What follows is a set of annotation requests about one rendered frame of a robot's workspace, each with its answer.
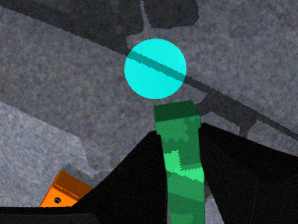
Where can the cyan circle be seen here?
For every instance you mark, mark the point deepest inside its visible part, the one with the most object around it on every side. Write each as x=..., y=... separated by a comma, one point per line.
x=155, y=68

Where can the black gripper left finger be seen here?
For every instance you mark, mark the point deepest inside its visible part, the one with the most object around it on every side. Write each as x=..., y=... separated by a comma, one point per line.
x=136, y=192

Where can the green rectangular post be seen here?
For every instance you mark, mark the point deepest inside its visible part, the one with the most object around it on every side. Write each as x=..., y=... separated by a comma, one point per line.
x=178, y=124

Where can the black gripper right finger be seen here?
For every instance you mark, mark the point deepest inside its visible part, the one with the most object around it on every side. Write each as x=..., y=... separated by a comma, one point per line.
x=252, y=183

